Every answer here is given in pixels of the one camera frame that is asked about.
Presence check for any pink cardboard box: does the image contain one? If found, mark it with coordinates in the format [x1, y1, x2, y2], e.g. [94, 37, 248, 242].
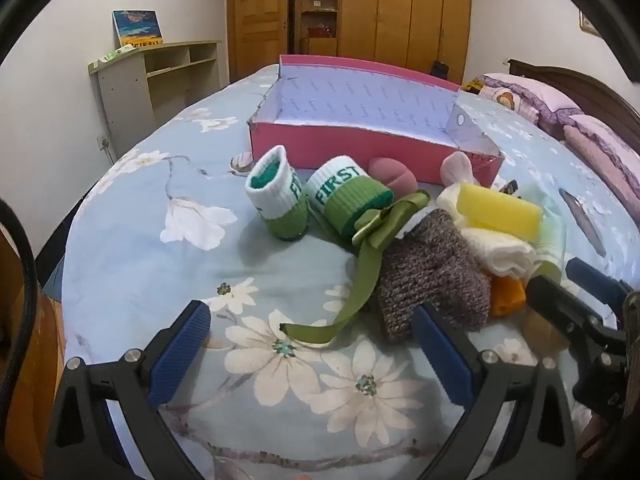
[248, 54, 505, 186]

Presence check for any wooden wardrobe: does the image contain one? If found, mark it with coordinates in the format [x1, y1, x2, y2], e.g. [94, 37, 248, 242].
[290, 0, 473, 83]

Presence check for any brown ball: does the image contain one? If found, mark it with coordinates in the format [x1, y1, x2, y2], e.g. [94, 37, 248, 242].
[522, 307, 571, 356]

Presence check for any green white packet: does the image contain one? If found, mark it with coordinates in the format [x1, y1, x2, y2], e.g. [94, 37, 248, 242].
[102, 44, 136, 63]

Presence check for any dark phone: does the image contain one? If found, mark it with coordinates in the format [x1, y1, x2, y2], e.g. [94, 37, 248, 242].
[557, 187, 607, 257]

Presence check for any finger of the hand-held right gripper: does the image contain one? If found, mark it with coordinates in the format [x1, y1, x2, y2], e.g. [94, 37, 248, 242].
[567, 258, 633, 306]
[526, 275, 628, 357]

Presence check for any light green cloth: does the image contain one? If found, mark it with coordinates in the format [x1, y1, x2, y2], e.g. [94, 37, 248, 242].
[517, 195, 566, 281]

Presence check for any black braided cable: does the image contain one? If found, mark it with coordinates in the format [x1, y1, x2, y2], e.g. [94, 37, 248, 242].
[0, 200, 41, 401]

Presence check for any brown wooden furniture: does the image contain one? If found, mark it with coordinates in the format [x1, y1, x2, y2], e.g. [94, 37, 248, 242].
[0, 230, 66, 480]

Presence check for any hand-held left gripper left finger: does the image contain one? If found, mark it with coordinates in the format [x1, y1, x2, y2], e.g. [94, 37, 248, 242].
[47, 299, 213, 480]

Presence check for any yellow sponge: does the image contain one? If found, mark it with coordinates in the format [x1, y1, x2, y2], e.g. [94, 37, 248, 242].
[457, 182, 544, 241]

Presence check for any beige shelf desk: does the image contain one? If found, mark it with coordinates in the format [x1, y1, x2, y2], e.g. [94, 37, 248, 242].
[89, 40, 222, 161]

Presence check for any green white sock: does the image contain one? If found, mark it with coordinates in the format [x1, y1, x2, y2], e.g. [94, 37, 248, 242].
[305, 156, 396, 237]
[245, 146, 310, 241]

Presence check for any blue yellow painting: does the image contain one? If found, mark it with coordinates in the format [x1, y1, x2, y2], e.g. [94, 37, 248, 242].
[112, 9, 165, 47]

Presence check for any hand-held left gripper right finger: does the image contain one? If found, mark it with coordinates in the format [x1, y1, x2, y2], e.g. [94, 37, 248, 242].
[411, 302, 583, 480]

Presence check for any pink pillow with bear print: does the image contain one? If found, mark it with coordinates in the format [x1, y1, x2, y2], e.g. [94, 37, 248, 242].
[475, 72, 583, 126]

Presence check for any green ribbon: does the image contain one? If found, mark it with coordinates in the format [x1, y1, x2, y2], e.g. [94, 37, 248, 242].
[280, 190, 431, 348]

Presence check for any grey knitted sock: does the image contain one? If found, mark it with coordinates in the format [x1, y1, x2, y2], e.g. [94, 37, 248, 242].
[377, 208, 492, 345]

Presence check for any wooden door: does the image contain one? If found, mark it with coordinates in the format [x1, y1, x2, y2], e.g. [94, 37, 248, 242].
[227, 0, 291, 83]

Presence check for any bed with blue floral sheet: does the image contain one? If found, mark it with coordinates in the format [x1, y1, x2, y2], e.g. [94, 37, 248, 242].
[42, 62, 640, 480]

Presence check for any pink purple frilled pillow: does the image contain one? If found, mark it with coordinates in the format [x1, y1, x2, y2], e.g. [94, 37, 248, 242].
[562, 114, 640, 221]

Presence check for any orange cloth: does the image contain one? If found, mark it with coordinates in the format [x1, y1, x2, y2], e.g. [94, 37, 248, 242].
[490, 275, 528, 317]

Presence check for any pink makeup sponge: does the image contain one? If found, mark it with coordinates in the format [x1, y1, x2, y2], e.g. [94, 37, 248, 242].
[368, 156, 417, 196]

